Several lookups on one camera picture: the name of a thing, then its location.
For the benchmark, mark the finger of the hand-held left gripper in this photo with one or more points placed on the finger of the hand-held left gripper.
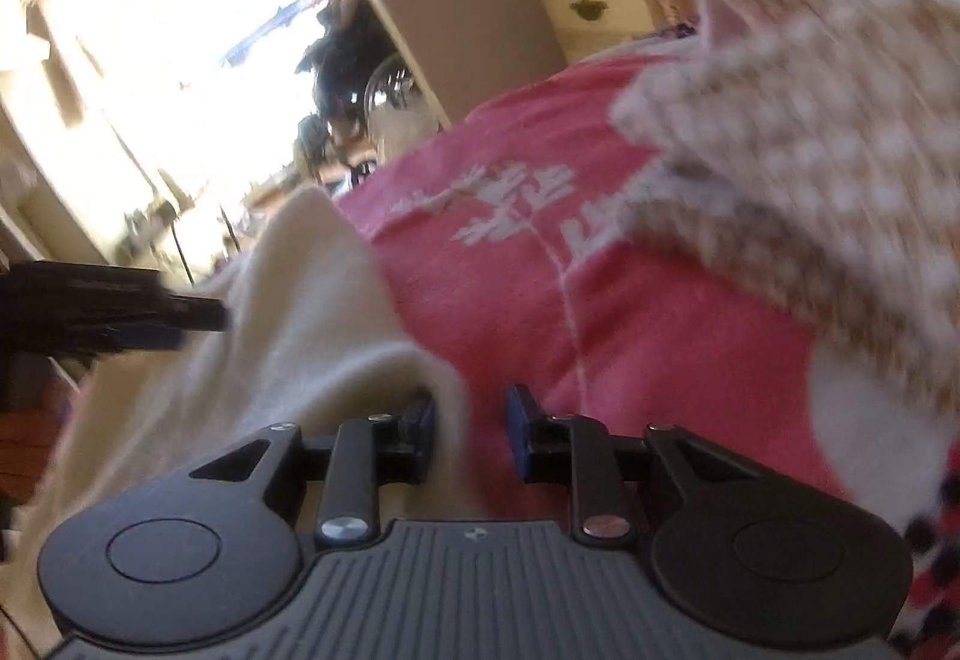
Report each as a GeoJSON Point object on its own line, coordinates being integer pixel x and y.
{"type": "Point", "coordinates": [195, 313]}
{"type": "Point", "coordinates": [150, 338]}

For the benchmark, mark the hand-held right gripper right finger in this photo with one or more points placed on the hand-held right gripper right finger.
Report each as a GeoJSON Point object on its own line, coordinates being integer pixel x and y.
{"type": "Point", "coordinates": [514, 427]}

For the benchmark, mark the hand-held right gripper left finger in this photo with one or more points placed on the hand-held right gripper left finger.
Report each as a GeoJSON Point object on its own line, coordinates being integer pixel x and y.
{"type": "Point", "coordinates": [430, 420]}

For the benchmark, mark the white fleece sweater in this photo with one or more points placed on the white fleece sweater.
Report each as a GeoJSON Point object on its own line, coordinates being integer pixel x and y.
{"type": "Point", "coordinates": [300, 300]}

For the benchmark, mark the red floral bed blanket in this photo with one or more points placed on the red floral bed blanket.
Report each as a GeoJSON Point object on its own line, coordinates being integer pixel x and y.
{"type": "Point", "coordinates": [487, 300]}

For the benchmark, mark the white plastic bag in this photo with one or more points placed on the white plastic bag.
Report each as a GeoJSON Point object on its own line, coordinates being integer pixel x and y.
{"type": "Point", "coordinates": [401, 135]}

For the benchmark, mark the black wheelchair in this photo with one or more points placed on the black wheelchair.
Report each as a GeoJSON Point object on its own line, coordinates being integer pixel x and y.
{"type": "Point", "coordinates": [345, 52]}

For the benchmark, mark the pinkish dotted knit garment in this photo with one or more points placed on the pinkish dotted knit garment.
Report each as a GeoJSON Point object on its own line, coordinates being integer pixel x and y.
{"type": "Point", "coordinates": [810, 165]}

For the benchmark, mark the cream nightstand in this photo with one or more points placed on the cream nightstand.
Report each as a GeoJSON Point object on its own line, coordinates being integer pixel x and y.
{"type": "Point", "coordinates": [600, 7]}

